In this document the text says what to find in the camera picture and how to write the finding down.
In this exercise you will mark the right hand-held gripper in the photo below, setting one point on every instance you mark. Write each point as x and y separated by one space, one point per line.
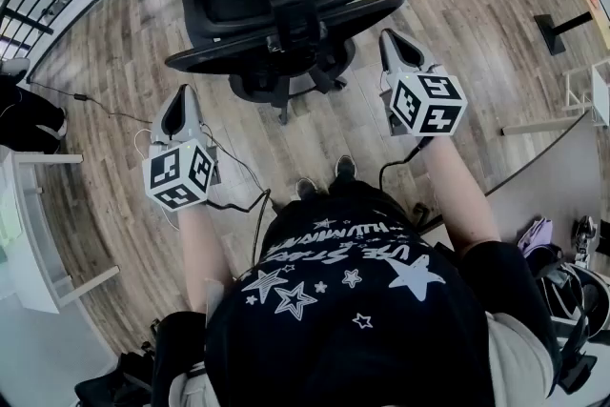
426 105

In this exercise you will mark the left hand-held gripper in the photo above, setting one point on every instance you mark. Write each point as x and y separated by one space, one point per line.
178 178

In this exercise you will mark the person's right forearm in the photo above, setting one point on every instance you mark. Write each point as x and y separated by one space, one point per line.
457 195

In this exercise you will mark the person's left forearm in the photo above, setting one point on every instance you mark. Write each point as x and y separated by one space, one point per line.
200 252

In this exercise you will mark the person's right shoe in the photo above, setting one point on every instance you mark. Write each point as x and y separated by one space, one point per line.
345 168

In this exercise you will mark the person's shoe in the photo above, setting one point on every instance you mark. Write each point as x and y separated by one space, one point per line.
305 189
345 168

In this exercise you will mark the person's left shoe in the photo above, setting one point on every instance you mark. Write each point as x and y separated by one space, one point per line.
305 189

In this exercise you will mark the black floor stand base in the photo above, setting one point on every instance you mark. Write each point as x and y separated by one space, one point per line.
548 33

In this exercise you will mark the white table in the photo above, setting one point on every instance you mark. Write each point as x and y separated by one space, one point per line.
28 252

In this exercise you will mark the dark grey table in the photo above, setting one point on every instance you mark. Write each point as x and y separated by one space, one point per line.
548 186

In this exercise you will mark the yellow table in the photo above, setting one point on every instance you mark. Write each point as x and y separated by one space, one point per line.
598 9

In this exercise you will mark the white metal rack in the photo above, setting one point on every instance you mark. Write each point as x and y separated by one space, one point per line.
601 95

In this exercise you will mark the purple cloth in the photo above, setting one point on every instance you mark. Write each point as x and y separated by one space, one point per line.
538 236

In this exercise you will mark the black backpack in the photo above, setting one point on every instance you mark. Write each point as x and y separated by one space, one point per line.
124 376

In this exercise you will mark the silver metal gadget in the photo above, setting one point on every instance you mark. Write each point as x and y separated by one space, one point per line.
585 233

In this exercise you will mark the black star-print t-shirt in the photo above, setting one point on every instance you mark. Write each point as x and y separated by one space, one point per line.
333 348

